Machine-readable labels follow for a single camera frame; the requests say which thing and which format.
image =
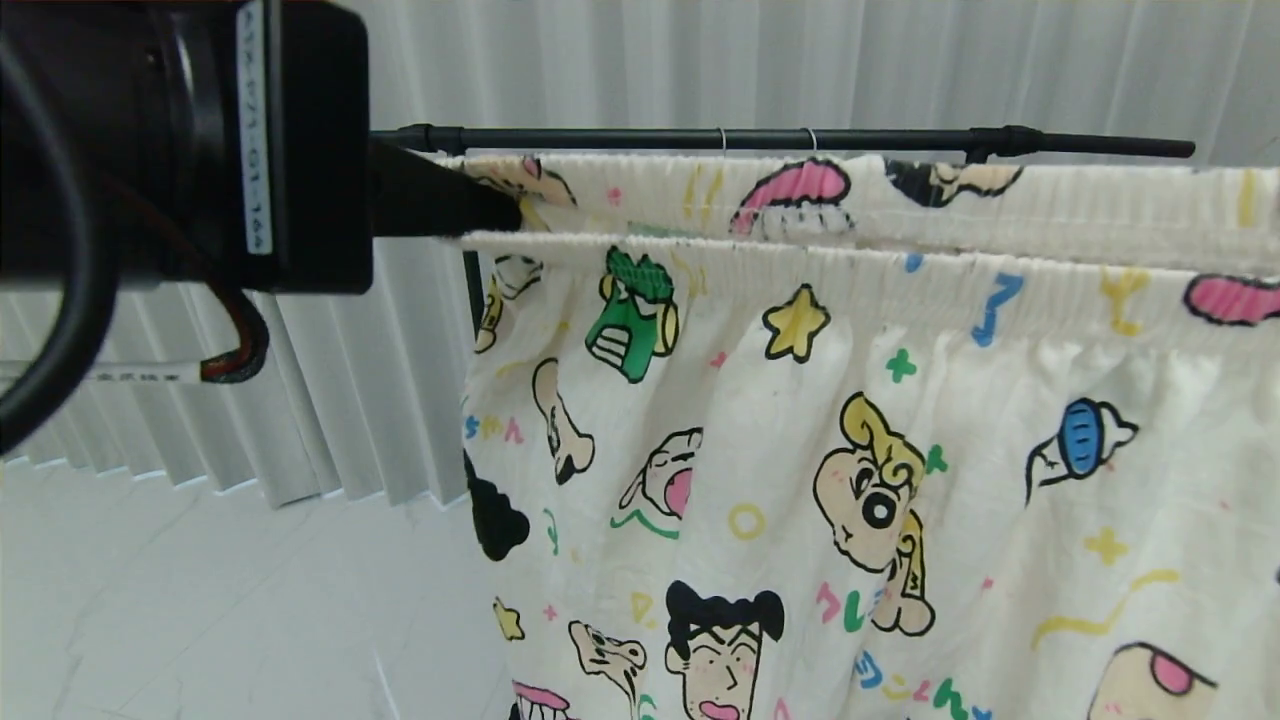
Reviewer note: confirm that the cream printed trousers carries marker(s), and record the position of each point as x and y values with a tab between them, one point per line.
800	450

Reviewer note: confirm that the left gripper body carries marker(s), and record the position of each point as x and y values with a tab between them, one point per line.
320	100

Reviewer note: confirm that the white curtain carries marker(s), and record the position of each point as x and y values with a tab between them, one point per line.
700	60

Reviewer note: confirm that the black clothes rack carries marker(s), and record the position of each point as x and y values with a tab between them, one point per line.
900	139

